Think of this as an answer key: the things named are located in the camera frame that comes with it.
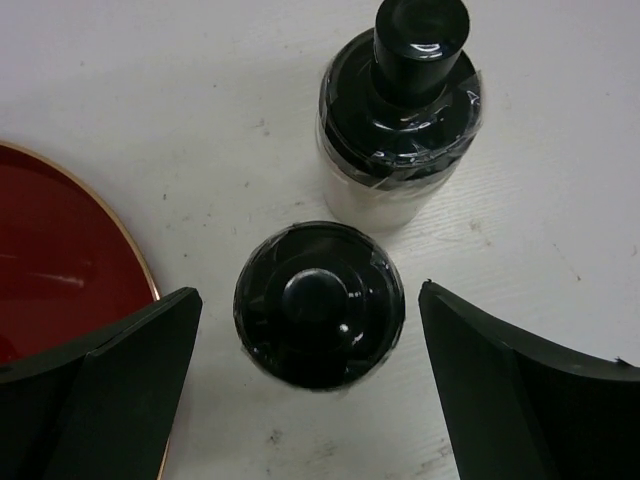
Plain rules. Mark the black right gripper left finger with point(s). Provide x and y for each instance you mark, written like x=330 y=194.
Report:
x=101 y=406

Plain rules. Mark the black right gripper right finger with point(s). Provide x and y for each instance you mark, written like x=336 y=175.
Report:
x=518 y=406

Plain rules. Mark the black cap grinder bottle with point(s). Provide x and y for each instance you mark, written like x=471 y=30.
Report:
x=399 y=106
x=319 y=306

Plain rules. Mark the red round tray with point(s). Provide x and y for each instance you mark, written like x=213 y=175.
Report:
x=68 y=267

